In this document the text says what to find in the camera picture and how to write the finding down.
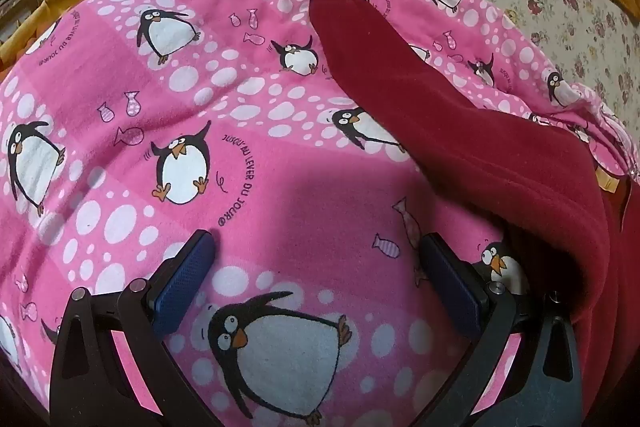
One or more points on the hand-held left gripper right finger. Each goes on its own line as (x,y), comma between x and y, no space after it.
(452,288)

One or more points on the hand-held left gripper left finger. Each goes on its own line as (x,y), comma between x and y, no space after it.
(182,277)

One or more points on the dark red fleece garment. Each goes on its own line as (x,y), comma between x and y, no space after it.
(450,127)

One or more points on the pink penguin print blanket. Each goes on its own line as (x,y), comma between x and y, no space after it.
(200,107)

